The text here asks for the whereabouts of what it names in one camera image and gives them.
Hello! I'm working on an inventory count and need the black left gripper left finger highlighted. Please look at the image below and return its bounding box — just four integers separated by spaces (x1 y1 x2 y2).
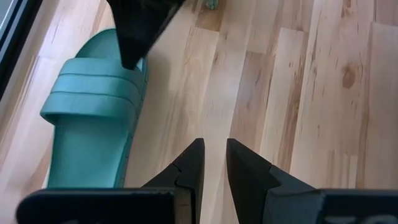
141 138 206 224

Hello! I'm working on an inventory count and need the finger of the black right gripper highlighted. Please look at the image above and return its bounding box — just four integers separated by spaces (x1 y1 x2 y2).
105 0 187 71

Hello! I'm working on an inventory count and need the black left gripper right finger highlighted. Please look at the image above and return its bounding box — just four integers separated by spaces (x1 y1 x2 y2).
226 138 315 224

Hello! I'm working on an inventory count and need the green rubber slide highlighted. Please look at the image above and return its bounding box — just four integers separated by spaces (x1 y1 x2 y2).
39 28 149 189

